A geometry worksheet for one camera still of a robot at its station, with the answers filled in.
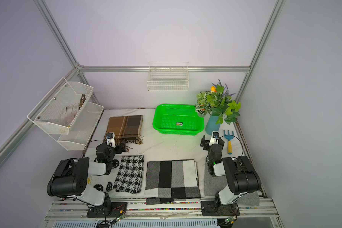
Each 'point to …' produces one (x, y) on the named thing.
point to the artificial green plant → (217, 103)
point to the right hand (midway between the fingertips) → (211, 137)
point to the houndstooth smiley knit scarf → (130, 176)
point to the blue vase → (213, 124)
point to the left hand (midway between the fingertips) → (118, 141)
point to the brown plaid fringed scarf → (128, 128)
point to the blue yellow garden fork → (229, 137)
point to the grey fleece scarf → (216, 184)
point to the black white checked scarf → (169, 181)
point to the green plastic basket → (177, 119)
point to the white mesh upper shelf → (56, 111)
